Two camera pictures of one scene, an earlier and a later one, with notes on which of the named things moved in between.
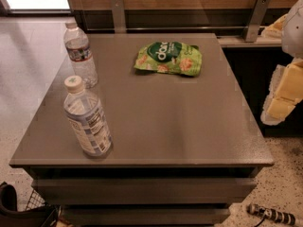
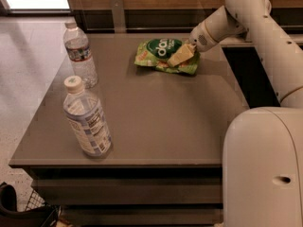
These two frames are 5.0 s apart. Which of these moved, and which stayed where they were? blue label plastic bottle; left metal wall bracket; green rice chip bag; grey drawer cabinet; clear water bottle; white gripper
Moved: white gripper; green rice chip bag
Stayed: grey drawer cabinet; clear water bottle; left metal wall bracket; blue label plastic bottle
